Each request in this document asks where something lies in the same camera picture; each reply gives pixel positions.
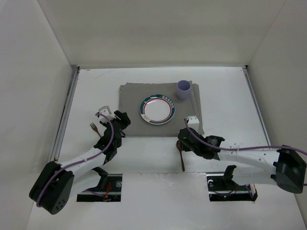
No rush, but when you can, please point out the white plate green red rim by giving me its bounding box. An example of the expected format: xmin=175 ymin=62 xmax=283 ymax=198
xmin=139 ymin=94 xmax=176 ymax=125

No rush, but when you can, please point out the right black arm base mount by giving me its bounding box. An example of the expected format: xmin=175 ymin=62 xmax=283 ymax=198
xmin=206 ymin=165 xmax=258 ymax=202

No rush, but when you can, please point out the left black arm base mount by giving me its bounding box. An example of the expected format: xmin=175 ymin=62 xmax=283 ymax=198
xmin=76 ymin=167 xmax=123 ymax=203

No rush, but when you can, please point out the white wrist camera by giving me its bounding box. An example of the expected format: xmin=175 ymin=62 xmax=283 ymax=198
xmin=185 ymin=116 xmax=200 ymax=131
xmin=97 ymin=105 xmax=115 ymax=120

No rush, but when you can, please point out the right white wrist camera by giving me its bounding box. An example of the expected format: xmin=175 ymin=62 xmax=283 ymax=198
xmin=185 ymin=116 xmax=200 ymax=131

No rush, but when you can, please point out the right aluminium frame rail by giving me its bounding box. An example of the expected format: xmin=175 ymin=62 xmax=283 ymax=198
xmin=242 ymin=66 xmax=271 ymax=145

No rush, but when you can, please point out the lilac plastic cup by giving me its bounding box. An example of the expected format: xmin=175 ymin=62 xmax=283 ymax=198
xmin=177 ymin=80 xmax=191 ymax=100

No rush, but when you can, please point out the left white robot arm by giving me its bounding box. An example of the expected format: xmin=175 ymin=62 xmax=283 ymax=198
xmin=29 ymin=110 xmax=131 ymax=215

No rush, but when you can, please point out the grey cloth placemat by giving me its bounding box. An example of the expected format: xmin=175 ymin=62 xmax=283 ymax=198
xmin=118 ymin=83 xmax=204 ymax=137

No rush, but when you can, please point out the brown wooden fork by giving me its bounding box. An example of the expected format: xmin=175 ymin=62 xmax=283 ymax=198
xmin=90 ymin=123 xmax=102 ymax=138

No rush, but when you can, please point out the left aluminium frame rail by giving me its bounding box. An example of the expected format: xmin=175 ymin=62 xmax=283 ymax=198
xmin=49 ymin=65 xmax=80 ymax=161

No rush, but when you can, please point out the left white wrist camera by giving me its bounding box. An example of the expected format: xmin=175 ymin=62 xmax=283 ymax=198
xmin=97 ymin=105 xmax=115 ymax=120

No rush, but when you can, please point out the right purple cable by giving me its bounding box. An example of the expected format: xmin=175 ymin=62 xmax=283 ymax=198
xmin=183 ymin=118 xmax=307 ymax=186

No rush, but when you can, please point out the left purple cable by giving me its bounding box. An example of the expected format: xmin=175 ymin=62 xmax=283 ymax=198
xmin=35 ymin=112 xmax=115 ymax=208

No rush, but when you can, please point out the brown wooden spoon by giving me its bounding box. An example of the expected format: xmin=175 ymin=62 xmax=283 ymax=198
xmin=176 ymin=140 xmax=185 ymax=172

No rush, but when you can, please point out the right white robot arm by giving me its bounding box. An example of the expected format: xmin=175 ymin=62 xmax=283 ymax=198
xmin=177 ymin=128 xmax=307 ymax=194

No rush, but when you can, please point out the purple cable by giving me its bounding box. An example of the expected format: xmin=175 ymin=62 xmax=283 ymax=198
xmin=183 ymin=118 xmax=307 ymax=186
xmin=35 ymin=112 xmax=115 ymax=208

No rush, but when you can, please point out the aluminium frame rail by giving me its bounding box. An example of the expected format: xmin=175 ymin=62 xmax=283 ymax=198
xmin=49 ymin=65 xmax=80 ymax=161
xmin=242 ymin=66 xmax=271 ymax=145

